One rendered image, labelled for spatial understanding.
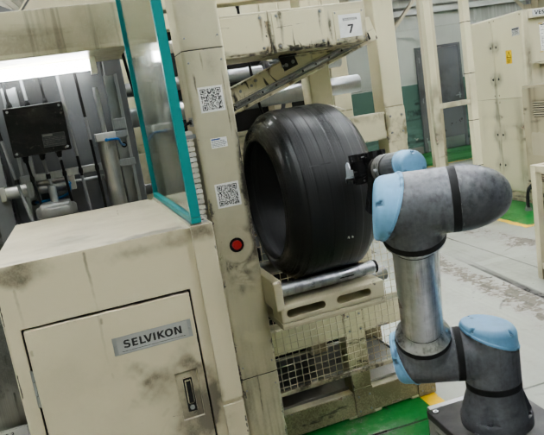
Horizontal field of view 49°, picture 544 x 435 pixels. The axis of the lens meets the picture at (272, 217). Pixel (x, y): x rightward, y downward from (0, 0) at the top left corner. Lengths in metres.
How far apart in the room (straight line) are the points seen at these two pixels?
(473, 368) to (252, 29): 1.34
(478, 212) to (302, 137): 0.83
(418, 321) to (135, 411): 0.57
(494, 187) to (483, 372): 0.45
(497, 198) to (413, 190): 0.14
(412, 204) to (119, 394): 0.64
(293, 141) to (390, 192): 0.76
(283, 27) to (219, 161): 0.60
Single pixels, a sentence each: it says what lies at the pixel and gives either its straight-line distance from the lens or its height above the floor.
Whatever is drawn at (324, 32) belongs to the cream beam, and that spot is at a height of 1.69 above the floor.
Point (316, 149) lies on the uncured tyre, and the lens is 1.74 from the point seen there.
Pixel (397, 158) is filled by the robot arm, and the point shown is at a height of 1.30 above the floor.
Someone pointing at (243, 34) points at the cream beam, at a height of 1.71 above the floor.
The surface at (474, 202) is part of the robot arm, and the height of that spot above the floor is 1.26.
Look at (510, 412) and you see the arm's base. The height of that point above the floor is 0.77.
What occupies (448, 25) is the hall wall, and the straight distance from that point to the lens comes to 13.01.
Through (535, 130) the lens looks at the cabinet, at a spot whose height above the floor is 0.80.
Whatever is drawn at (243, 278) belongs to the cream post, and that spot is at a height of 0.95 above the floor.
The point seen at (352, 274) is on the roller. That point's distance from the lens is 1.92.
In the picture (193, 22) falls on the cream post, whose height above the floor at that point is 1.73.
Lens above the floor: 1.47
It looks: 11 degrees down
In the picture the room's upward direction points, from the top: 9 degrees counter-clockwise
